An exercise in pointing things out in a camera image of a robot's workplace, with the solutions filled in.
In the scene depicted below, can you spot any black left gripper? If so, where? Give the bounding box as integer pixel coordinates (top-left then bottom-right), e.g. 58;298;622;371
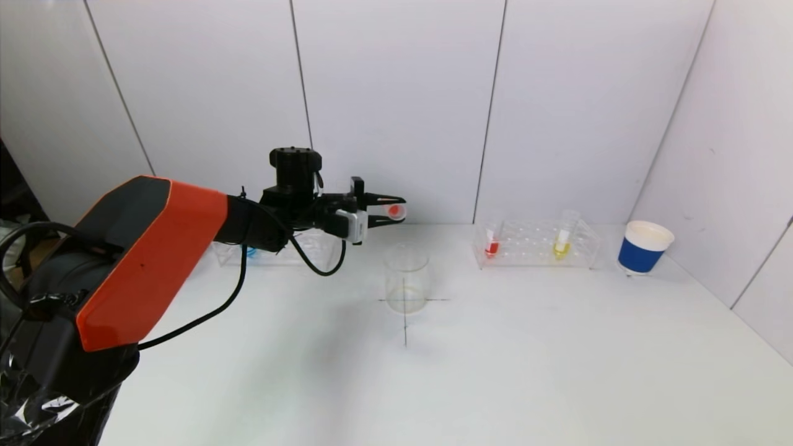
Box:
320;176;406;245

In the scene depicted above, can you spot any plastic wrapped black robot shoulder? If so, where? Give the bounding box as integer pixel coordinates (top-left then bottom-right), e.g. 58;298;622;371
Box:
0;334;140;446

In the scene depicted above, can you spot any clear glass beaker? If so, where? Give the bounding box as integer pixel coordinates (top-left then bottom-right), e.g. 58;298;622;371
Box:
383;243;430;315

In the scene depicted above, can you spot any red pigment test tube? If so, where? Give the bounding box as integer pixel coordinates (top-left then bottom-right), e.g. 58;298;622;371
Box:
484;220;504;260

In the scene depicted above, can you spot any clear acrylic test tube rack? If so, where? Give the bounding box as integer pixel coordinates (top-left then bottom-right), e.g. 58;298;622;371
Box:
214;228;344;268
472;217;602;271

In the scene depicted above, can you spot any yellow pigment test tube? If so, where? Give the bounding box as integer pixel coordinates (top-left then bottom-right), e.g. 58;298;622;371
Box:
551;209;581;260

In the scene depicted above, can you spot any white paper cup blue sleeve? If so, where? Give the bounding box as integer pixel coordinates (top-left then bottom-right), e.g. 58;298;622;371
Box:
617;221;675;277

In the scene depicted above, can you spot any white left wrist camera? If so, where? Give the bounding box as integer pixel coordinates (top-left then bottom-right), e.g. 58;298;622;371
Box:
336;209;370;245

